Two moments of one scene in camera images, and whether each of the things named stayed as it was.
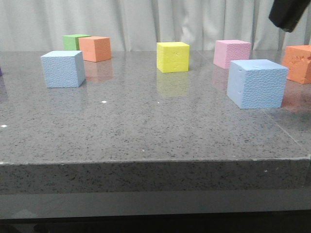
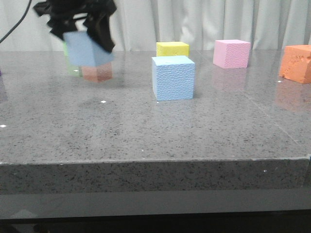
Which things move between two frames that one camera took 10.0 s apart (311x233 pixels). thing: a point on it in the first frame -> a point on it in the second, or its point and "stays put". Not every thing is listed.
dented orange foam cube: [297, 59] stays put
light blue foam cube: [63, 69] -> [82, 51]
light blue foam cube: [257, 83] -> [173, 77]
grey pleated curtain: [139, 25] stays put
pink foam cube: [226, 50] stays put
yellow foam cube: [173, 57] stays put
